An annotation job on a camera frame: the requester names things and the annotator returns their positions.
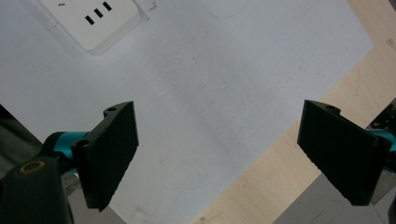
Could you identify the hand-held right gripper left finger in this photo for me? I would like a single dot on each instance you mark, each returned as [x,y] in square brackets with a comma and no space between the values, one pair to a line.
[107,155]

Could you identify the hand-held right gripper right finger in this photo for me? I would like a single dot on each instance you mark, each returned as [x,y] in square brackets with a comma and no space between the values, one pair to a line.
[339,149]

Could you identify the white mat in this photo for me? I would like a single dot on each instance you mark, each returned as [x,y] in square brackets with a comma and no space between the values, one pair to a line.
[199,102]

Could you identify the white power strip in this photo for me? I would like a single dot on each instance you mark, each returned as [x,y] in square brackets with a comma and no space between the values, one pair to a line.
[91,19]

